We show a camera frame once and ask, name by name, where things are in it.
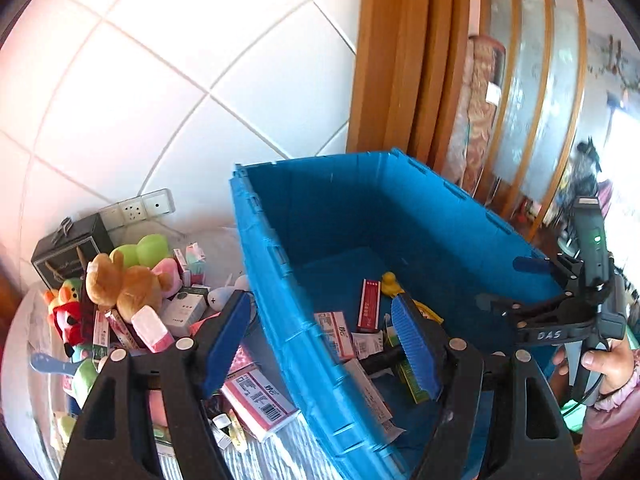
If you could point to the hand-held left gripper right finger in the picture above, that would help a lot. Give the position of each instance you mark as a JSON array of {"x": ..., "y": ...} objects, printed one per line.
[{"x": 415, "y": 345}]

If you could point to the teal and pink small box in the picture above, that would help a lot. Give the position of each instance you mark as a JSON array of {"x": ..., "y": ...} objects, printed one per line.
[{"x": 192, "y": 260}]

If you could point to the white box black logo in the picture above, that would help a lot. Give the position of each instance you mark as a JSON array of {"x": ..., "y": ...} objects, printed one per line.
[{"x": 182, "y": 312}]

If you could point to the person's right forearm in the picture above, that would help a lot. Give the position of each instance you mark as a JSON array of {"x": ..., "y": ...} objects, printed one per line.
[{"x": 610, "y": 435}]

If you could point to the black case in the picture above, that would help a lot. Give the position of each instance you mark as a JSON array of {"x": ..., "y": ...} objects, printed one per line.
[{"x": 377, "y": 361}]

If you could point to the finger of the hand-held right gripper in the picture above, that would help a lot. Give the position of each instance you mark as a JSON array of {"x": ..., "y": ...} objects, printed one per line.
[
  {"x": 532, "y": 264},
  {"x": 530, "y": 315}
]

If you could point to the pink tissue pack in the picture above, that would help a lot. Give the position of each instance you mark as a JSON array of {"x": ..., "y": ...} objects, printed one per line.
[
  {"x": 260, "y": 400},
  {"x": 245, "y": 357},
  {"x": 332, "y": 332}
]

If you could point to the green medicine box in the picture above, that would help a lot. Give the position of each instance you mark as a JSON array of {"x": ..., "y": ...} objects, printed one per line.
[{"x": 412, "y": 385}]

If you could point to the white plush toy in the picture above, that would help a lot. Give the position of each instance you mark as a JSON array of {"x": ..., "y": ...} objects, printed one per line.
[{"x": 222, "y": 297}]

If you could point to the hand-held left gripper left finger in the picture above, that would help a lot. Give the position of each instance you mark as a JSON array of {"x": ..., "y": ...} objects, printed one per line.
[{"x": 225, "y": 350}]

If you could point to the light blue plastic spoon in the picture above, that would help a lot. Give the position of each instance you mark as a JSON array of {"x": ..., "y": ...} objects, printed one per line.
[{"x": 50, "y": 362}]

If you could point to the light green plush toy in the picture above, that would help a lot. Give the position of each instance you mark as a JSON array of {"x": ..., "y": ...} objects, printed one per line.
[{"x": 85, "y": 382}]

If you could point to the rolled patterned carpet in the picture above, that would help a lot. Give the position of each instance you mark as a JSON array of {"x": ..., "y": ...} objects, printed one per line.
[{"x": 475, "y": 125}]

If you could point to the frosted glass door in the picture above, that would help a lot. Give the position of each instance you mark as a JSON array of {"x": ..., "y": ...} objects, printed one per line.
[{"x": 530, "y": 85}]

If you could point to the wooden door frame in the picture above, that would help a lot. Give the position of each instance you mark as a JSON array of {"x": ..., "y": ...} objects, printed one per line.
[{"x": 395, "y": 60}]

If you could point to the yellow duck tongs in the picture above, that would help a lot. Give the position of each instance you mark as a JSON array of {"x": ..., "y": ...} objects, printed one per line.
[{"x": 390, "y": 284}]

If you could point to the red white carton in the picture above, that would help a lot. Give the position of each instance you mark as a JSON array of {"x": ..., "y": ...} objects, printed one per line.
[{"x": 101, "y": 330}]

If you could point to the white wall socket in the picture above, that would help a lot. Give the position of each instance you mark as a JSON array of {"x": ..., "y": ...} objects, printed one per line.
[{"x": 135, "y": 210}]

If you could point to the brown teddy bear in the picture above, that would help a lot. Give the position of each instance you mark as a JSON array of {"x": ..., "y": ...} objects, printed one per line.
[{"x": 135, "y": 285}]

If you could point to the person's right hand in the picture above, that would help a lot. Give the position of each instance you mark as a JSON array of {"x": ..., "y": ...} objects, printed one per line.
[{"x": 615, "y": 365}]

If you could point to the red parrot plush toy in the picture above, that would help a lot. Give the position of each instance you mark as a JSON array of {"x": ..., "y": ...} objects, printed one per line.
[{"x": 67, "y": 315}]

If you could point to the small yellow vial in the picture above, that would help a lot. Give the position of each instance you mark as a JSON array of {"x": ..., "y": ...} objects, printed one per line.
[{"x": 236, "y": 432}]

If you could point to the dark gift box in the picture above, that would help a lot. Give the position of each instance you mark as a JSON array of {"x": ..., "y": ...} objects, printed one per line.
[{"x": 75, "y": 250}]

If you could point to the pink plush toy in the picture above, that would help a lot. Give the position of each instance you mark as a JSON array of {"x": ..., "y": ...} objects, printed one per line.
[{"x": 167, "y": 275}]

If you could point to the pink and white box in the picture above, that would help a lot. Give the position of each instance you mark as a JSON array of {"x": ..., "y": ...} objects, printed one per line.
[{"x": 152, "y": 330}]

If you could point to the blue plastic crate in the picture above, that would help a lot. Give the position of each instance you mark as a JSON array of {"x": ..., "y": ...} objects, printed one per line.
[{"x": 350, "y": 200}]

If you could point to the black binder clip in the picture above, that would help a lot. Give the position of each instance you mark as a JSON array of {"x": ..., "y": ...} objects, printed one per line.
[{"x": 62, "y": 227}]

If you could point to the red long box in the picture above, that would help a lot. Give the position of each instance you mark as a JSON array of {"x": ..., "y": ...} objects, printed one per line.
[{"x": 369, "y": 305}]

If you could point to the white tissue packet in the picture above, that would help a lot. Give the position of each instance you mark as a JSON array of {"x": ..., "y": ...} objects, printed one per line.
[
  {"x": 367, "y": 345},
  {"x": 365, "y": 390}
]

